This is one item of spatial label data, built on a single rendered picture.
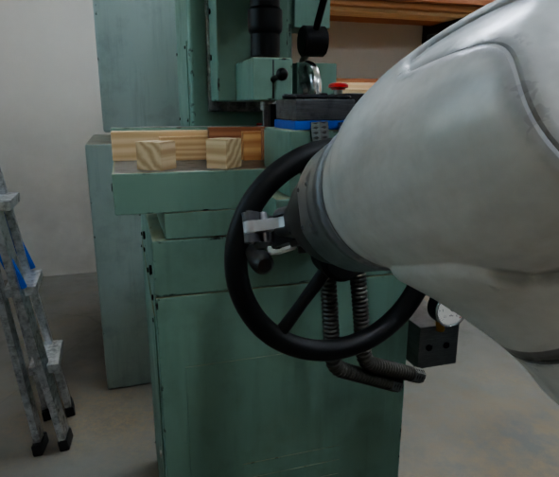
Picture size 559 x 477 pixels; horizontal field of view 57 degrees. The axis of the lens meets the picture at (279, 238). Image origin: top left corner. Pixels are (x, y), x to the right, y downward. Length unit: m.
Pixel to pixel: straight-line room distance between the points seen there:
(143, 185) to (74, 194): 2.51
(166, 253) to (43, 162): 2.51
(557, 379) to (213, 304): 0.62
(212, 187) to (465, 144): 0.62
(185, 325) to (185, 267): 0.09
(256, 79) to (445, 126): 0.73
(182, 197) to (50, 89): 2.51
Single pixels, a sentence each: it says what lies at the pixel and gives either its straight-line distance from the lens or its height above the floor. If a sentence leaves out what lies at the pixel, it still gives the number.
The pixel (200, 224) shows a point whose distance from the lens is 0.77.
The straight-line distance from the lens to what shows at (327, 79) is 1.14.
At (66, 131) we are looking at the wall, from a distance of 3.22.
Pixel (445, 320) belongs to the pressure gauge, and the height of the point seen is 0.64.
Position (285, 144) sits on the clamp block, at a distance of 0.71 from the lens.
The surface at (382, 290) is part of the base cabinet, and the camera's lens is 0.90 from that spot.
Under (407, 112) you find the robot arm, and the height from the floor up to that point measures 0.99.
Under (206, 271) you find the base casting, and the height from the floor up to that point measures 0.75.
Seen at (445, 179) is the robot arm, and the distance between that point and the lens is 0.17.
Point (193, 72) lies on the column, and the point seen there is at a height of 1.06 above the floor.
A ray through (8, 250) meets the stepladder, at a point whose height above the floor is 0.62.
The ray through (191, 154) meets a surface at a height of 0.91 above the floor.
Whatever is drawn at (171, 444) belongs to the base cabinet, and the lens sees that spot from 0.92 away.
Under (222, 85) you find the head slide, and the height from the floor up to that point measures 1.03.
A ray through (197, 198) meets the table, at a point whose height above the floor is 0.86.
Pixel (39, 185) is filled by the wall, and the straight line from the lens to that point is 3.26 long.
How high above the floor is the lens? 0.99
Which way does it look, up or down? 14 degrees down
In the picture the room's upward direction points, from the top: straight up
